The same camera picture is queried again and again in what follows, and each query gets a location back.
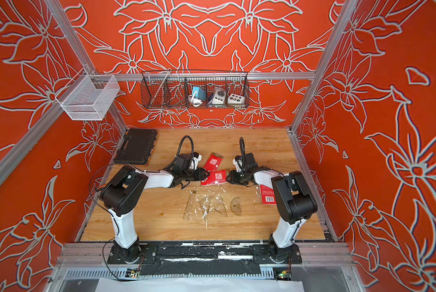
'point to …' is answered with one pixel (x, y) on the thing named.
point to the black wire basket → (168, 89)
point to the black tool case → (137, 147)
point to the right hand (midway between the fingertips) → (225, 178)
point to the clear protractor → (235, 205)
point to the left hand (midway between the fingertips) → (209, 173)
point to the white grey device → (219, 96)
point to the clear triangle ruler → (218, 205)
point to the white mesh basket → (88, 97)
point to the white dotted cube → (235, 99)
